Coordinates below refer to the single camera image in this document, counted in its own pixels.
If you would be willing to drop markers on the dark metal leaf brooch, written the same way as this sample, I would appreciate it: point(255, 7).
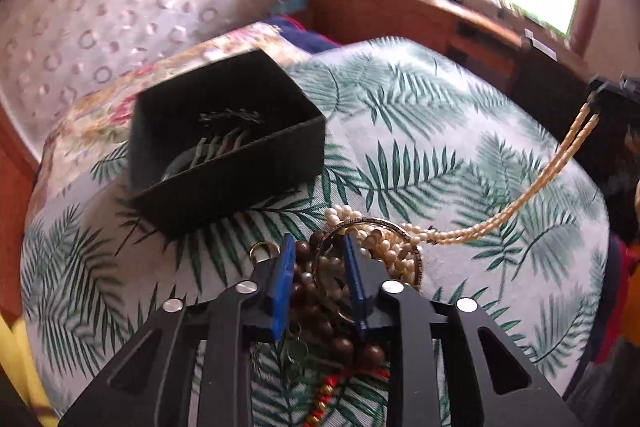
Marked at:
point(230, 116)

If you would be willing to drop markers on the silver comb-shaped jewelry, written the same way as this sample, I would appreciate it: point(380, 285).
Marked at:
point(220, 144)

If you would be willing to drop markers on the black jewelry box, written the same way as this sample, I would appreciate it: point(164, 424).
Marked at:
point(250, 177)

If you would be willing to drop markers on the patterned metal bangle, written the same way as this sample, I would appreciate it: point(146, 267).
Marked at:
point(417, 257)

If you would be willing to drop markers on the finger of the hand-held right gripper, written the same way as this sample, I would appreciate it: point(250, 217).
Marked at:
point(616, 88)

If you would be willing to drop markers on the green stone pendant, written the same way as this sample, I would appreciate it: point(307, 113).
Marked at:
point(297, 351)

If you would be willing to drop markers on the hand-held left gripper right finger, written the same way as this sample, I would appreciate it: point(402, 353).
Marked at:
point(354, 279)

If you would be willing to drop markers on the orange and red cloth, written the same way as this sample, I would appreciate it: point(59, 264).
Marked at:
point(622, 297)

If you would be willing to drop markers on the leaf print cloth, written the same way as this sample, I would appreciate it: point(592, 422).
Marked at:
point(425, 132)

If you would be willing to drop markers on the blue cloth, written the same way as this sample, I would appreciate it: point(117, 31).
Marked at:
point(295, 29)

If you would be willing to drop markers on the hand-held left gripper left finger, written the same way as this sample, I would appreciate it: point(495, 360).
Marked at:
point(281, 279)

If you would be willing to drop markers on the wooden headboard shelf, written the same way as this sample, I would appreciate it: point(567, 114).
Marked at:
point(395, 14)

